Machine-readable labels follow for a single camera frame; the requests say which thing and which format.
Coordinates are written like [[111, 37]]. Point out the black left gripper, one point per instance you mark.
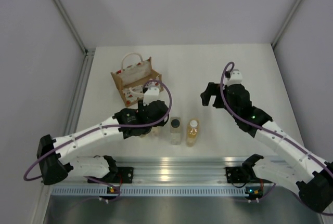
[[140, 104]]

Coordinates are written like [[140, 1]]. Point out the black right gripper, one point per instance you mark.
[[212, 90]]

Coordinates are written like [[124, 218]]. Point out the amber bottle white cap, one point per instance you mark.
[[155, 131], [192, 132]]

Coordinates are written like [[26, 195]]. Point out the clear bottle dark cap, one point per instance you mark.
[[175, 130]]

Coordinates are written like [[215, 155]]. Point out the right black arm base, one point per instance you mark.
[[239, 174]]

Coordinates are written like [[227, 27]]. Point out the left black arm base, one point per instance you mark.
[[121, 175]]

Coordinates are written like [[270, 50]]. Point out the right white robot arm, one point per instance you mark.
[[317, 197]]

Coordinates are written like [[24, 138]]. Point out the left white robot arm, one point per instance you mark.
[[61, 158]]

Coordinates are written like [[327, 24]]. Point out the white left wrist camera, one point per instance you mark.
[[151, 94]]

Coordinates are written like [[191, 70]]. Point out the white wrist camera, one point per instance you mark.
[[233, 77], [151, 94]]

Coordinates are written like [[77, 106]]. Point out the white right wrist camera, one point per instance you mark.
[[233, 77]]

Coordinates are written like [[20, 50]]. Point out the aluminium mounting rail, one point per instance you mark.
[[182, 172]]

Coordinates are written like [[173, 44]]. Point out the left aluminium frame post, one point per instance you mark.
[[70, 25]]

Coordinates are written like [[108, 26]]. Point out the aluminium frame post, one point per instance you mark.
[[291, 13], [70, 25]]

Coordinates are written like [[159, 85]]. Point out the perforated cable duct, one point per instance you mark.
[[128, 190]]

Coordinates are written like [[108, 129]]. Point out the right aluminium frame post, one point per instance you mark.
[[291, 13]]

